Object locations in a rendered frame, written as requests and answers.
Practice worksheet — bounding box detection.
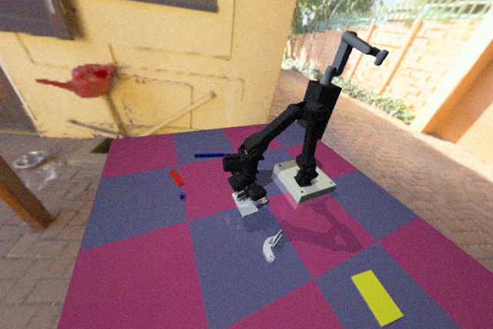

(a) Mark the yellow flat rectangular plate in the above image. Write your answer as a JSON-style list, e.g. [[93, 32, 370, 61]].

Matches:
[[351, 270, 403, 327]]

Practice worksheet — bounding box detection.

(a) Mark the red flat bar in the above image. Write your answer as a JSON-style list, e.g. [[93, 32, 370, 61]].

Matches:
[[169, 170, 184, 186]]

